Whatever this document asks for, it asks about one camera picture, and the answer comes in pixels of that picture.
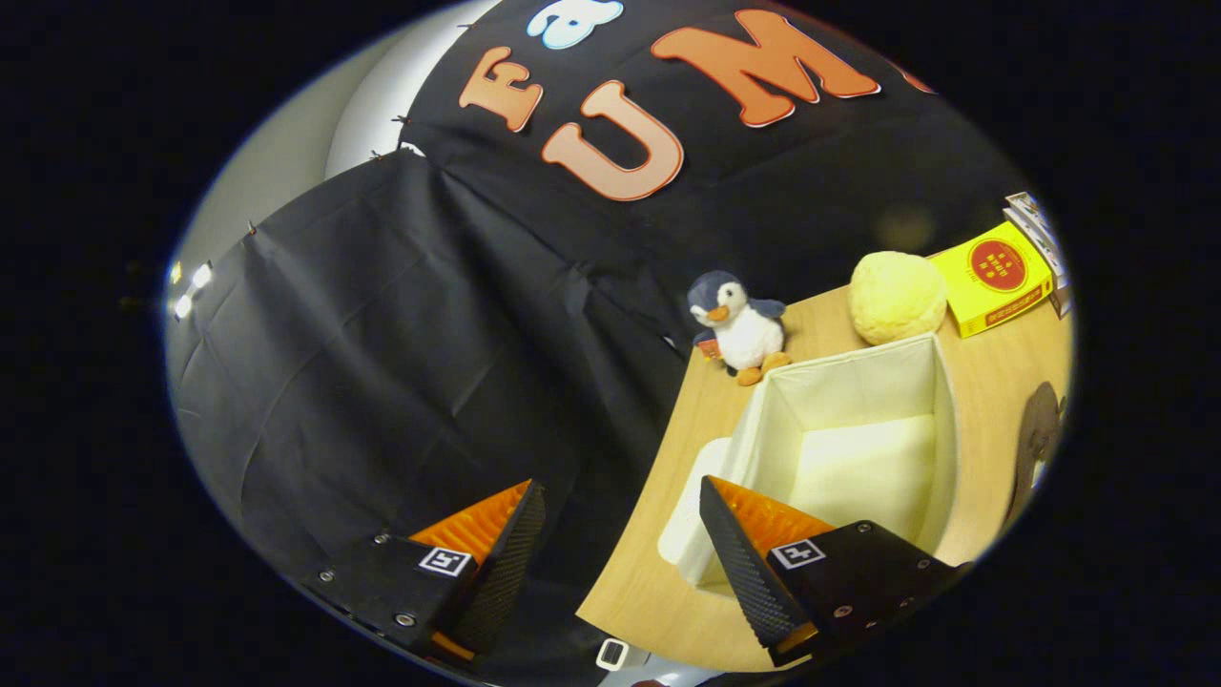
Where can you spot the white illustrated book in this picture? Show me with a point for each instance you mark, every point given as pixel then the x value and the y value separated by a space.
pixel 1035 224

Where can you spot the brown fabric storage box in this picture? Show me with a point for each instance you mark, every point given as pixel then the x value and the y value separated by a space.
pixel 858 448

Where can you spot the yellow round plush bun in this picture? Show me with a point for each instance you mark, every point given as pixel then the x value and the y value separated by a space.
pixel 897 298

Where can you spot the yellow book with red circle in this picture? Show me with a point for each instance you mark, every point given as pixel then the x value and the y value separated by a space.
pixel 992 277

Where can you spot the penguin plush toy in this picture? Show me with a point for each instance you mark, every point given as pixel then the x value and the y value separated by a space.
pixel 749 329

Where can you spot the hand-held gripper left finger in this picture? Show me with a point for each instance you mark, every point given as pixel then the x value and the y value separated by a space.
pixel 504 563

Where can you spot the ceiling light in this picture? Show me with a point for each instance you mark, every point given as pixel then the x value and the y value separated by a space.
pixel 191 286

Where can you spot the brown fuzzy shoe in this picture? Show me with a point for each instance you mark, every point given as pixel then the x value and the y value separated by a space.
pixel 1037 439

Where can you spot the small red tag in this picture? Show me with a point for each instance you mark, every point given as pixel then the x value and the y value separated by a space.
pixel 708 349

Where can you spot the small white square buckle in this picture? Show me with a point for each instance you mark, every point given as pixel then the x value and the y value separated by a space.
pixel 611 655

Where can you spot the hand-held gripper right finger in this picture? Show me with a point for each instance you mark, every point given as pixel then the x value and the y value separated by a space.
pixel 744 572

